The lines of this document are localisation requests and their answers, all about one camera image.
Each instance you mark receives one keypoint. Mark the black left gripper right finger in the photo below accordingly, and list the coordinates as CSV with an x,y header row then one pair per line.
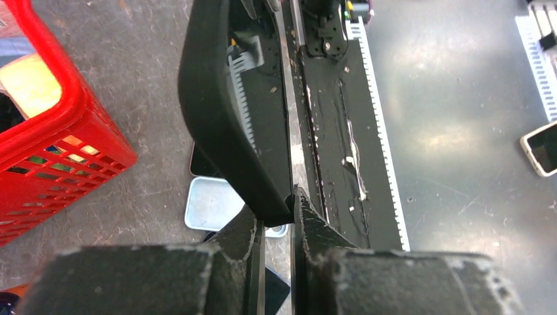
x,y
330,275

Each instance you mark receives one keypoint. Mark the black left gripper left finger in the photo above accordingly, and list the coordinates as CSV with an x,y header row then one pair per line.
x,y
224,275

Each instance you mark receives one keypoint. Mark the blue phone with black screen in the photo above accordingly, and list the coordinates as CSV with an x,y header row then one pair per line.
x,y
276,291

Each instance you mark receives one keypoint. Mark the black phone from blue case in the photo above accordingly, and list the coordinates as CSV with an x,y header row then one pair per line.
x,y
200,166

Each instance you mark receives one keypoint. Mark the phone outside the cell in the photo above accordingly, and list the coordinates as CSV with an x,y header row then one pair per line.
x,y
539,147

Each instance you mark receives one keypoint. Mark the red plastic basket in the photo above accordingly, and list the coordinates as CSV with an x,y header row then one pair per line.
x,y
57,157

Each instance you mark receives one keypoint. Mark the orange label blue pump bottle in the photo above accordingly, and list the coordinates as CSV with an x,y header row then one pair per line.
x,y
11,297

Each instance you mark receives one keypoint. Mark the yellow sponge in basket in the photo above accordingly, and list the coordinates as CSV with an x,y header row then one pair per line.
x,y
31,85

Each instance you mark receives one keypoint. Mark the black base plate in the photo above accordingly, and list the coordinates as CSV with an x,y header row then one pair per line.
x,y
347,173

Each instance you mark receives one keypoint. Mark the white toothed cable rail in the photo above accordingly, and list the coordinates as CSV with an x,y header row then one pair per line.
x,y
356,30

